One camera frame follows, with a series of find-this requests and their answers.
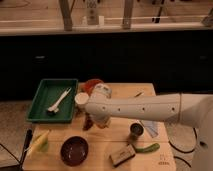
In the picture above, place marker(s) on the orange bowl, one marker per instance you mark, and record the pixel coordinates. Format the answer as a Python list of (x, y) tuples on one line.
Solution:
[(90, 84)]

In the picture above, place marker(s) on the purple bowl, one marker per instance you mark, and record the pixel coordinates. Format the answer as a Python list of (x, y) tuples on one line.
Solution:
[(74, 151)]

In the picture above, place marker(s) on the dark red grapes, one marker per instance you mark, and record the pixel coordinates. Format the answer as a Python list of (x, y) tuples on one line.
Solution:
[(88, 123)]

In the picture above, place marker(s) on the metal can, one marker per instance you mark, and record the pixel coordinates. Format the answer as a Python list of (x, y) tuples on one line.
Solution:
[(136, 130)]

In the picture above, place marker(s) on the white dish brush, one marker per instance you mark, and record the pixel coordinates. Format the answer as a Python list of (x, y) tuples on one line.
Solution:
[(54, 108)]

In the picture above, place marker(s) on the light blue cloth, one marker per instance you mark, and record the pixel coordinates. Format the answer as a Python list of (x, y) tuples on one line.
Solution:
[(151, 127)]

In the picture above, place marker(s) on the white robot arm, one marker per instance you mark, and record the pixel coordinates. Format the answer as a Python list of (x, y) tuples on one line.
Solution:
[(195, 110)]

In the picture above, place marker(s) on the green cucumber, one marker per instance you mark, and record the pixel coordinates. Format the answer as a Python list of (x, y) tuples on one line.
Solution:
[(149, 149)]

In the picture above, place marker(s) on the white cup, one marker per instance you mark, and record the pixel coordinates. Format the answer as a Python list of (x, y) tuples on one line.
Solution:
[(81, 99)]

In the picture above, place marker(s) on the green plastic tray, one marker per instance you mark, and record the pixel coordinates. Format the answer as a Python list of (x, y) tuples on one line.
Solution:
[(48, 92)]

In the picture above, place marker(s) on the corn cob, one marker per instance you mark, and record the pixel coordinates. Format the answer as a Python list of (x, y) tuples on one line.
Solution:
[(38, 143)]

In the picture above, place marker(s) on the yellow apple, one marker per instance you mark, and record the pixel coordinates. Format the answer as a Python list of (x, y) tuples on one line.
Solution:
[(103, 126)]

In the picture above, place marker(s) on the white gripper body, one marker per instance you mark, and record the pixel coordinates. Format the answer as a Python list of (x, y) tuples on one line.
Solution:
[(100, 119)]

